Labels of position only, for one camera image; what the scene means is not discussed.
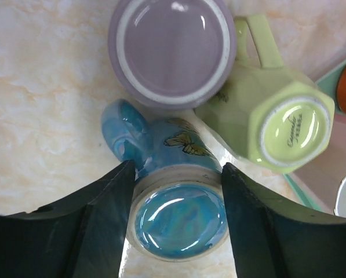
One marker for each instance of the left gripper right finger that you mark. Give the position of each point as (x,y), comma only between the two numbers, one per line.
(272,236)

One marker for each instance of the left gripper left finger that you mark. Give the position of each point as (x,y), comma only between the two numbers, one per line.
(80,235)

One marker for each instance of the pink cream mug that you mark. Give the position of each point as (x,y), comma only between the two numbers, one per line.
(321,183)

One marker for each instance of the blue teal mug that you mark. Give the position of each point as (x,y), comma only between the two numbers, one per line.
(177,212)

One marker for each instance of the light green mug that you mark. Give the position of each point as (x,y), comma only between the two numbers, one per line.
(265,110)

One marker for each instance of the mauve grey mug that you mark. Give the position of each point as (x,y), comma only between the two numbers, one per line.
(172,54)

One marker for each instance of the green floral tray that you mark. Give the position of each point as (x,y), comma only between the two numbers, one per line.
(320,139)

